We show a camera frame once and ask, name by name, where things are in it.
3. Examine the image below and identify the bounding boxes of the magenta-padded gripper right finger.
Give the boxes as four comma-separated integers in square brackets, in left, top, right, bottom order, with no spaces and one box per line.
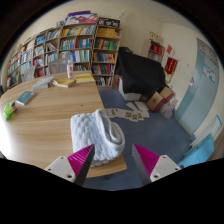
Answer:
[131,143,183,186]

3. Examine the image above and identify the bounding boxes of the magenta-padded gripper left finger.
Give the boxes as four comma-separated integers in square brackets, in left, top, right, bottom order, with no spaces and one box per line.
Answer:
[44,143,96,187]

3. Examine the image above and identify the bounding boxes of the white knitted towel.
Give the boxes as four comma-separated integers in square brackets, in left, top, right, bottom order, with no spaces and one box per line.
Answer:
[70,108,126,168]

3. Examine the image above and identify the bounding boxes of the blue plastic board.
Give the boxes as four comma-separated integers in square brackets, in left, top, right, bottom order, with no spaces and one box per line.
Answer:
[178,133,216,169]

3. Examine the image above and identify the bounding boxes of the printed paper sheets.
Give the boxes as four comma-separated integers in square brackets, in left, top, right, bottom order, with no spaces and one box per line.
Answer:
[105,100,151,123]

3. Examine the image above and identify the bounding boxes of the cardboard box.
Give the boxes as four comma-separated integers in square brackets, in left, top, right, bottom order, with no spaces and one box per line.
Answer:
[146,86,175,113]

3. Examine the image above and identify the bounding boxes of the small dark jar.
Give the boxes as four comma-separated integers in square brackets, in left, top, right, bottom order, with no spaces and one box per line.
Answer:
[10,99,18,113]

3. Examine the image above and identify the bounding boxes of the teal book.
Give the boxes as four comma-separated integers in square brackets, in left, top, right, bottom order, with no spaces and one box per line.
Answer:
[15,90,37,106]

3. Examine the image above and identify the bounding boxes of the green plastic bag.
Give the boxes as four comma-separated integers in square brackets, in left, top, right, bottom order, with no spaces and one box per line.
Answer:
[2,100,16,121]

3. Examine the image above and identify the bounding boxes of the white box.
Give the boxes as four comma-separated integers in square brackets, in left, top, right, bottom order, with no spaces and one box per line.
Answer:
[118,78,143,102]

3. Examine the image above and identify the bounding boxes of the light blue door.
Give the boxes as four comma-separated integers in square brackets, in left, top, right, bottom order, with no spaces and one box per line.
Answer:
[174,38,222,136]

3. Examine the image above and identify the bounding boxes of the grey book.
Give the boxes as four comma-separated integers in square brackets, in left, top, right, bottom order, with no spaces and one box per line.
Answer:
[31,76,55,92]

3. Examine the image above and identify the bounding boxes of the yellow folder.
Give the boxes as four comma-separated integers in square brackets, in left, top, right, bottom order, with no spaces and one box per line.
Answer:
[74,72,97,85]

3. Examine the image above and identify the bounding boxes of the black cloth cover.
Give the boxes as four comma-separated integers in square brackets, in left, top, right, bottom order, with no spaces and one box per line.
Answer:
[114,46,167,97]

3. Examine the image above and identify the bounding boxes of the white bottle with red label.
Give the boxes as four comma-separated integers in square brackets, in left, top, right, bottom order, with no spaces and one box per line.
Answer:
[66,59,75,80]

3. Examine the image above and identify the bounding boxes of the grey mesh chair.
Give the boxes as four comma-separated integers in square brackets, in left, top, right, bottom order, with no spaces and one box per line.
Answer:
[48,58,71,75]
[22,65,36,83]

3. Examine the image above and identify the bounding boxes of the red hanging decoration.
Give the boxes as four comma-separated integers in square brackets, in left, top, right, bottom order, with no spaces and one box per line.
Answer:
[164,56,179,76]

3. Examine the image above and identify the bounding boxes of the wooden bookshelf unit with books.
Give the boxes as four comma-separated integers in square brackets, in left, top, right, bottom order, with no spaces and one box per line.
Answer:
[5,10,123,89]

